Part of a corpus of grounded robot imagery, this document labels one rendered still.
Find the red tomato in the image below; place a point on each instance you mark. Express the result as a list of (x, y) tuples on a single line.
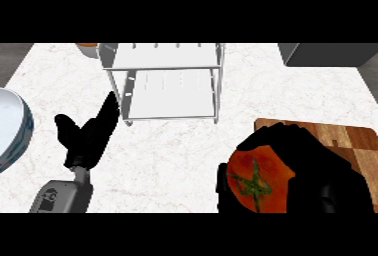
[(259, 180)]

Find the orange-topped grey cup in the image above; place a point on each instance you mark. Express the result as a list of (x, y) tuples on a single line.
[(89, 50)]

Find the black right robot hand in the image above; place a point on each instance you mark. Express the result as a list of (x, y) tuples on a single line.
[(325, 173)]

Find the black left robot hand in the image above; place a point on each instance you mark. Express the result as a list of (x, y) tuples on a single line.
[(89, 140)]

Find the white bowl with blue rim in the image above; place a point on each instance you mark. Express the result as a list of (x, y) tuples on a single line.
[(12, 128)]

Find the dark grey appliance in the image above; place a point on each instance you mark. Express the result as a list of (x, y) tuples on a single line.
[(327, 55)]

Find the wooden cutting board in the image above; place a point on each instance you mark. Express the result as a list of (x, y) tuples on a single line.
[(352, 141)]

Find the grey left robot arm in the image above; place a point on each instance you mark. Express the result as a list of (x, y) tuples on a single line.
[(61, 196)]

